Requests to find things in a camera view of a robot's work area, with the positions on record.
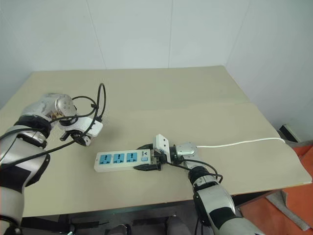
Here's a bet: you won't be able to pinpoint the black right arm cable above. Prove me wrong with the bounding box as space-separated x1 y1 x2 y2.
161 156 224 188

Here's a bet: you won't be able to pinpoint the dark box with pale edge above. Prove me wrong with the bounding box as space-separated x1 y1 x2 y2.
278 124 302 143

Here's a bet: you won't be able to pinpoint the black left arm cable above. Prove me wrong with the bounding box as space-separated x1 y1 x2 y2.
0 83 107 170

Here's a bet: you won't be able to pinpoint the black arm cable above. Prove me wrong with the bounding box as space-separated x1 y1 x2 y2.
161 156 224 188
0 83 107 170

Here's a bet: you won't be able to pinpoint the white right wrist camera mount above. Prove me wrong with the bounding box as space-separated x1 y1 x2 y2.
152 134 172 158

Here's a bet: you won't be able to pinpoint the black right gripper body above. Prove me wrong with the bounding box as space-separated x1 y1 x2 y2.
149 149 169 170

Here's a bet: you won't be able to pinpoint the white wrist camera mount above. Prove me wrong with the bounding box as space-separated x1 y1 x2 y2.
152 134 172 158
58 116 104 138

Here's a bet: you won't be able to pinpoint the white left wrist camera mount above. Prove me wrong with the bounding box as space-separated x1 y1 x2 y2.
58 116 104 138

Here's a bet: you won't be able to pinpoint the white power strip blue sockets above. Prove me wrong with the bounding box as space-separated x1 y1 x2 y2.
93 149 151 174

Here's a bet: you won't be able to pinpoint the dark rounded shape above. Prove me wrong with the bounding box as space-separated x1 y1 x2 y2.
104 223 133 235
165 214 188 235

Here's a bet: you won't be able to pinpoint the white power strip cable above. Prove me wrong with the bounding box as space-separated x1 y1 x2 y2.
196 137 286 149

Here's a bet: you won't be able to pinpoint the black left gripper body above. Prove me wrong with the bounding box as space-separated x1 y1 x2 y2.
63 130 83 142

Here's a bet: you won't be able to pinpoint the dark table frame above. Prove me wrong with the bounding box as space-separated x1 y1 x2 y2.
22 189 279 235

